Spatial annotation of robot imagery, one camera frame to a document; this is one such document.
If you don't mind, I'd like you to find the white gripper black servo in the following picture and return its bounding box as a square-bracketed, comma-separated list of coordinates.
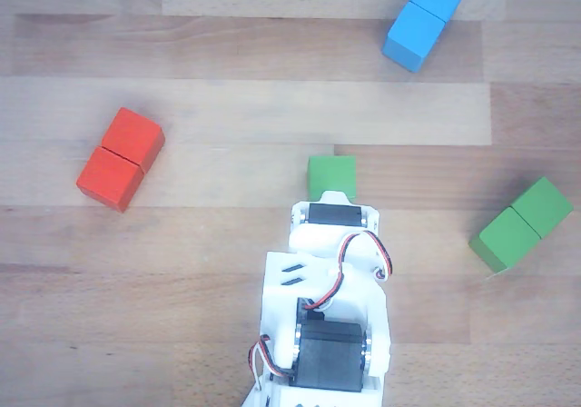
[289, 190, 381, 263]

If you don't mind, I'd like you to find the small green cube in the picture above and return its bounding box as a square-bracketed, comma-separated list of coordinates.
[307, 154, 358, 201]

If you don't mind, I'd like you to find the long green block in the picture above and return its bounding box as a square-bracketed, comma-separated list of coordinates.
[468, 175, 574, 274]

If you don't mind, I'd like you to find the long blue block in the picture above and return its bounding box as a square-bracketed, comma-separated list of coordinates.
[380, 0, 469, 74]

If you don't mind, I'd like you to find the long red block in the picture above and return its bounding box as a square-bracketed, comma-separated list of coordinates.
[75, 106, 166, 213]

